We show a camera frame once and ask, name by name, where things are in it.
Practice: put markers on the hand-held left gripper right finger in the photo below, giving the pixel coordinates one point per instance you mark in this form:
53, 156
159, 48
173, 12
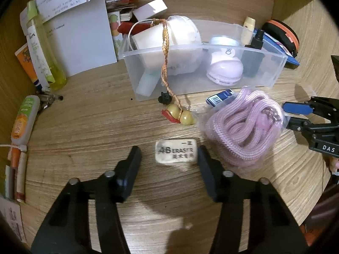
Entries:
209, 177

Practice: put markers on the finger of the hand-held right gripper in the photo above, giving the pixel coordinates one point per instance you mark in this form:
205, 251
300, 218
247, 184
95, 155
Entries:
299, 125
296, 108

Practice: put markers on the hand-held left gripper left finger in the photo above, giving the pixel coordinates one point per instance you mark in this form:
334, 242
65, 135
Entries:
129, 177

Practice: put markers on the white rectangular eraser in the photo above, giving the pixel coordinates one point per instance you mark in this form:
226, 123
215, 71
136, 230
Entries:
174, 150

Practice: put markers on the dark green spray bottle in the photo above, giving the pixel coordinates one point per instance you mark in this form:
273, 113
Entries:
257, 41

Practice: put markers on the white round jar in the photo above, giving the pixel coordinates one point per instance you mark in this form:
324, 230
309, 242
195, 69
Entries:
225, 68

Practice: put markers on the clear plastic storage bin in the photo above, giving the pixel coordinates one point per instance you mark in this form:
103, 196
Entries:
190, 83

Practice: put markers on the red plastic shoehorn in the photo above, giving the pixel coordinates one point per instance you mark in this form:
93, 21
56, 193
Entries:
124, 27

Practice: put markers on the wooden desktop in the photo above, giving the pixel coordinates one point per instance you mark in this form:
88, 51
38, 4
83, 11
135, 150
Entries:
106, 127

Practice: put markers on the small pink figurine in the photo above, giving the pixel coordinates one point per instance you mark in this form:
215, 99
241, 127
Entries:
334, 164

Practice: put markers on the blue packet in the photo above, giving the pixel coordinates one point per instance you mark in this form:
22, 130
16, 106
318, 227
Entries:
291, 62

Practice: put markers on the black and orange round case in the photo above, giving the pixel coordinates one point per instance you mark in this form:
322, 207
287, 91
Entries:
280, 34

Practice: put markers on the small blue box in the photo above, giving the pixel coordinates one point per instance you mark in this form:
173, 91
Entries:
221, 98

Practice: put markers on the cream small bottle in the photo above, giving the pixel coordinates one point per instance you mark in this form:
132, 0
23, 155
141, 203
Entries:
249, 29

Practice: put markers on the white lip balm stick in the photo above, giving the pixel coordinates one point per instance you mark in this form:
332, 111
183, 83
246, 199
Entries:
21, 177

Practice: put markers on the orange lip balm stick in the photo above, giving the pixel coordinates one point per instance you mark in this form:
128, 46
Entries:
13, 157

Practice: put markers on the green and white stick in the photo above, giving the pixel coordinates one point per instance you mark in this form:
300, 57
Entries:
9, 182

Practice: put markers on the white tube with orange print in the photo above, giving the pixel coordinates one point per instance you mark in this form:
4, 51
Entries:
23, 116

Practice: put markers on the white printed receipt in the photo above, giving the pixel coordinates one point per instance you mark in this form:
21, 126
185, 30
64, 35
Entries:
12, 219

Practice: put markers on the yellow-green spray bottle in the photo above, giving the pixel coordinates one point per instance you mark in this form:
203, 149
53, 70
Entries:
57, 74

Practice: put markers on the fruit print card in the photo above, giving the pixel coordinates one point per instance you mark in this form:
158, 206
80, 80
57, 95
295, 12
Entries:
114, 29

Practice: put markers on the small white box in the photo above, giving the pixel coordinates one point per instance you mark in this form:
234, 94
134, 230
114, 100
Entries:
151, 8

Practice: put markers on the stack of cards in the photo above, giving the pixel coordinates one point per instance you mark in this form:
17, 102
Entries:
119, 2

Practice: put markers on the white handwritten paper note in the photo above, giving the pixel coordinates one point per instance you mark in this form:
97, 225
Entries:
63, 0

